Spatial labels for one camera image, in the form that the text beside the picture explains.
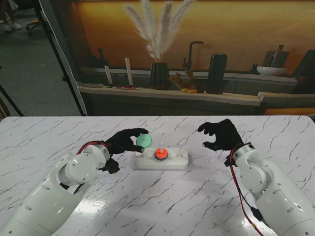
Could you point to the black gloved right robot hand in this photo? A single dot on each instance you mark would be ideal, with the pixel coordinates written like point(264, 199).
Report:
point(226, 135)

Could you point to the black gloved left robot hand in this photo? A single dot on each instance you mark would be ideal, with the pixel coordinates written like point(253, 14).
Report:
point(123, 142)

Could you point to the white Hanoi tower base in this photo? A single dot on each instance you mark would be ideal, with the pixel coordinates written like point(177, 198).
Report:
point(172, 164)

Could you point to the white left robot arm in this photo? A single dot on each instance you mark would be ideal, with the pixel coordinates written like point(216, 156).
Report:
point(61, 191)

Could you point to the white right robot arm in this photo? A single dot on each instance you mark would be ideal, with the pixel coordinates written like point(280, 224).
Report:
point(265, 182)

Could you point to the tray with red pieces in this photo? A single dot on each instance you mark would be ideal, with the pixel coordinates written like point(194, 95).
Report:
point(123, 87)

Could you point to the orange fruit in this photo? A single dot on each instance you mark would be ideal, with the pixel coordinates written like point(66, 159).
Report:
point(189, 91)

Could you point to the tall black cylinder appliance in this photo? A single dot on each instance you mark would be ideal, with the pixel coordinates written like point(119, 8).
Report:
point(217, 73)

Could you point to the stack of plates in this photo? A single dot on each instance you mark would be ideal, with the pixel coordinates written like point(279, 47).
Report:
point(89, 85)

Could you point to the brown coral figurine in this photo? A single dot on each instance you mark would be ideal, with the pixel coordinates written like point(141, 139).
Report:
point(183, 81)

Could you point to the short white candle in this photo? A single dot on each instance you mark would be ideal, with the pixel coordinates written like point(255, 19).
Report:
point(108, 75)

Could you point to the tall white candle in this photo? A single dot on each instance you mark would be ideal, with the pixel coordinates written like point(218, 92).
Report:
point(129, 72)

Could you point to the short wooden counter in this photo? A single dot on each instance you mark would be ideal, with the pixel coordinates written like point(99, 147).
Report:
point(285, 96)

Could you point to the dark ribbed vase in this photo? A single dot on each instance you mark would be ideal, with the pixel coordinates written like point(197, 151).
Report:
point(160, 76)

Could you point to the white bowl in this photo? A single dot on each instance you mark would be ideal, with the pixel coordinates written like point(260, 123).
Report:
point(270, 71)

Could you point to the tall dark glass bottle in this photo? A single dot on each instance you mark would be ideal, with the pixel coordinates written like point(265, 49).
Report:
point(102, 60)

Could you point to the squat dark glass bottle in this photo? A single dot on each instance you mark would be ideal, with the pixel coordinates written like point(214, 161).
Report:
point(91, 60)

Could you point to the black kitchen faucet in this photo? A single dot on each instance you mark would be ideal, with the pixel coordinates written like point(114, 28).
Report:
point(190, 54)

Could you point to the grey board with bottle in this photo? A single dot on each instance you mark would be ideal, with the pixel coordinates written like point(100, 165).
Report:
point(275, 57)

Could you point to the black tripod stand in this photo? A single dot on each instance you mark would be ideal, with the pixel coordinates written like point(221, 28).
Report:
point(65, 68)
point(9, 100)

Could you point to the dark angular box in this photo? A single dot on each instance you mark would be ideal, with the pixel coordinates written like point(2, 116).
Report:
point(305, 73)

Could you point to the orange kitchen backdrop banner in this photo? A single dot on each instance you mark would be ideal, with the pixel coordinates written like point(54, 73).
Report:
point(246, 29)

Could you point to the white pampas grass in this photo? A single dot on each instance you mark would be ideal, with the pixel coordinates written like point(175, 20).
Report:
point(157, 32)

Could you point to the office chair base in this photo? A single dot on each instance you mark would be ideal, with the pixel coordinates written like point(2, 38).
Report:
point(33, 25)

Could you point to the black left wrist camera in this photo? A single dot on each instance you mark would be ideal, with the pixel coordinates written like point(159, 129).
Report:
point(110, 166)

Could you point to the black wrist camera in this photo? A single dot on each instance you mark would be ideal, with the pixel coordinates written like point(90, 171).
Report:
point(110, 166)
point(228, 163)

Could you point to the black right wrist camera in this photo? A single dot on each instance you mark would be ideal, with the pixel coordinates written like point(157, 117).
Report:
point(228, 163)

